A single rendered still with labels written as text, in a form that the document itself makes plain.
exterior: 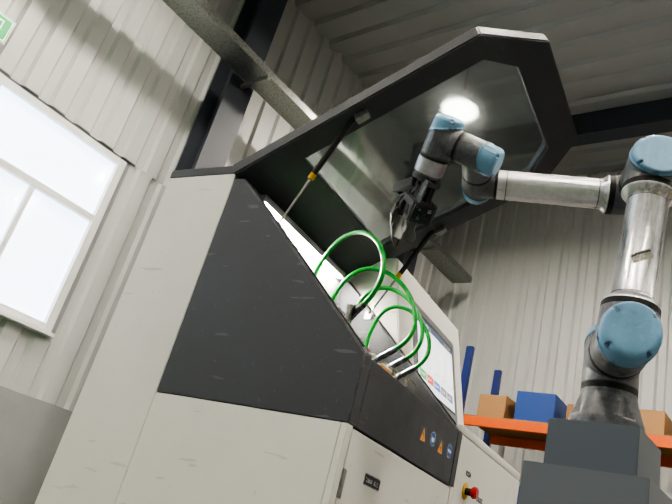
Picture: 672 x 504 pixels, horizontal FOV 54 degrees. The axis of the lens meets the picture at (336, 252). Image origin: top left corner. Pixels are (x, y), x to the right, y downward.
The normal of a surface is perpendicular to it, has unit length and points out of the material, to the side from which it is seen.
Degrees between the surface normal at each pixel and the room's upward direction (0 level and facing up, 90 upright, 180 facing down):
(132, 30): 90
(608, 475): 90
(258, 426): 90
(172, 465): 90
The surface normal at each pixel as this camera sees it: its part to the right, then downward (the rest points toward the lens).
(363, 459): 0.85, 0.00
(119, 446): -0.46, -0.47
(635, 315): -0.21, -0.33
